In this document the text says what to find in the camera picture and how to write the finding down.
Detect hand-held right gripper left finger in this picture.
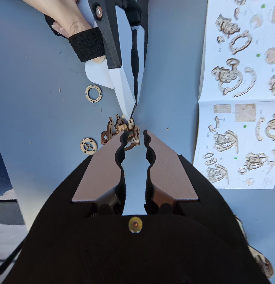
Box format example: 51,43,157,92
72,130,127,208

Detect spoked wooden wheel part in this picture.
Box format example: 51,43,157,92
80,138,98,155

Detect person's blue trousers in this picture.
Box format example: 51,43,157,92
0,139,17,201

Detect white instruction booklet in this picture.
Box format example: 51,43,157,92
193,0,275,190

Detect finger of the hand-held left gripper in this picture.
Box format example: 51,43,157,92
109,5,139,121
131,25,149,118

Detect black cable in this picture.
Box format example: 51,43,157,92
0,238,26,281

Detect person's left hand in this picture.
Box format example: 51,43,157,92
22,0,93,38

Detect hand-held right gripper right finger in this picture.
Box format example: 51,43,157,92
143,130,199,210

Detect notched wooden ring part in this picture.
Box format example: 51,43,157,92
85,85,103,103

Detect small wooden model assembly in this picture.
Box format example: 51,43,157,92
100,114,140,151

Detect large wooden mechanical model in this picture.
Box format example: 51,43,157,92
235,215,274,280

